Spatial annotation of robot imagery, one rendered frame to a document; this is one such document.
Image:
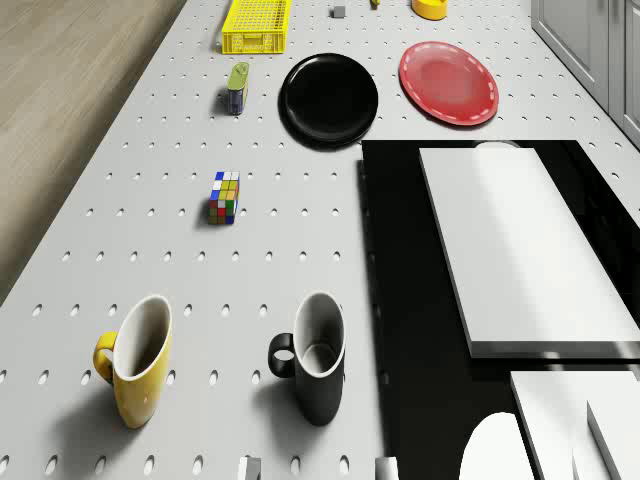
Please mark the red plate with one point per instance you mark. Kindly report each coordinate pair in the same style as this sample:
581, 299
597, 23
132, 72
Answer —
447, 82

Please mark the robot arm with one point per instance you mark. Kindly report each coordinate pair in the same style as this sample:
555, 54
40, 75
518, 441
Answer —
492, 450

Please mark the yellow bowl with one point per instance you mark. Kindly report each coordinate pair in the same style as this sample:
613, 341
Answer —
429, 9

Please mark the black stove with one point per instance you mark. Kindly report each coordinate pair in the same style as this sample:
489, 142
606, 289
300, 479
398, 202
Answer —
410, 300

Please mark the black mug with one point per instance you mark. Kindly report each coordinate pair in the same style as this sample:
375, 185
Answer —
320, 395

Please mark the flat-sided can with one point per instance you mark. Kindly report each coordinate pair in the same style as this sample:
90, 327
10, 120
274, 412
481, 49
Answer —
237, 82

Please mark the grey cube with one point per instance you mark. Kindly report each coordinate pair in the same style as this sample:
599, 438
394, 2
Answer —
339, 12

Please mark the white cabinet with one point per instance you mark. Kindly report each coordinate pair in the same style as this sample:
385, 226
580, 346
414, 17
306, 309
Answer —
575, 40

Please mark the black plate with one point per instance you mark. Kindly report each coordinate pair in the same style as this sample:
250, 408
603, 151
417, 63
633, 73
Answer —
327, 100

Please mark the yellow mug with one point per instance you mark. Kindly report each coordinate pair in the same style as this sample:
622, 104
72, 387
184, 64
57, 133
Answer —
137, 395

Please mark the yellow basket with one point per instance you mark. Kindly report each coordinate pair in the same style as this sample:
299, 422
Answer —
255, 25

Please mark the puzzle cube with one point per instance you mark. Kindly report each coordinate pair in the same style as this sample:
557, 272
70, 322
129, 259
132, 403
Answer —
224, 197

